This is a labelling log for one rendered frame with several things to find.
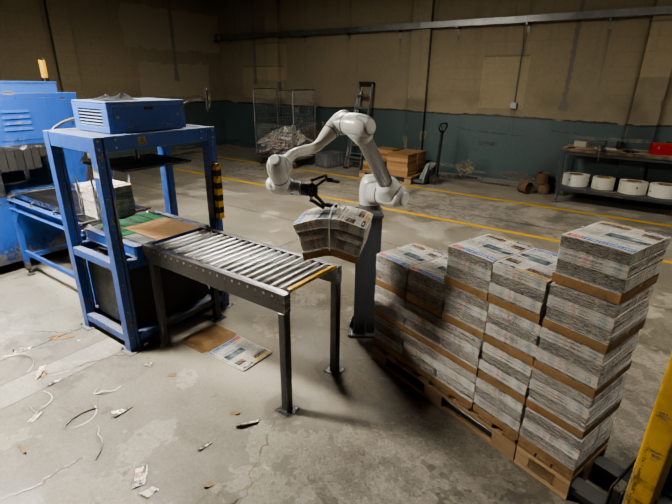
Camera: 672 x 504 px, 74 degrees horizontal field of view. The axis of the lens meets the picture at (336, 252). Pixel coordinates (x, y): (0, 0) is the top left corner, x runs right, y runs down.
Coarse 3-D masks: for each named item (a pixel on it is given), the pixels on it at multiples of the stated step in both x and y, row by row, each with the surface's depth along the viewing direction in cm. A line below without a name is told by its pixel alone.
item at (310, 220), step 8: (320, 208) 269; (328, 208) 265; (304, 216) 261; (312, 216) 255; (320, 216) 250; (296, 224) 250; (304, 224) 249; (312, 224) 248; (320, 224) 247; (296, 232) 252; (304, 232) 251; (312, 232) 250; (320, 232) 249; (304, 240) 253; (312, 240) 252; (320, 240) 251; (304, 248) 256; (312, 248) 254; (320, 248) 253
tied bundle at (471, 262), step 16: (480, 240) 252; (496, 240) 252; (512, 240) 253; (448, 256) 246; (464, 256) 237; (480, 256) 229; (496, 256) 229; (448, 272) 248; (464, 272) 239; (480, 272) 231; (480, 288) 232
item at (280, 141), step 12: (276, 96) 1075; (300, 108) 979; (276, 120) 1092; (312, 120) 1024; (276, 132) 1042; (288, 132) 985; (300, 132) 997; (264, 144) 1046; (276, 144) 1024; (288, 144) 1008; (300, 144) 1018; (264, 156) 1049; (300, 156) 1037; (312, 156) 1050
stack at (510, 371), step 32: (384, 256) 290; (416, 256) 291; (416, 288) 272; (448, 288) 251; (384, 320) 304; (416, 320) 277; (480, 320) 237; (512, 320) 221; (384, 352) 312; (416, 352) 284; (480, 352) 243; (448, 384) 267; (480, 384) 246; (512, 384) 228; (480, 416) 251; (512, 416) 232; (512, 448) 237
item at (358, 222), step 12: (348, 216) 252; (360, 216) 257; (372, 216) 265; (336, 228) 245; (348, 228) 244; (360, 228) 243; (336, 240) 249; (348, 240) 247; (360, 240) 245; (348, 252) 250; (360, 252) 251
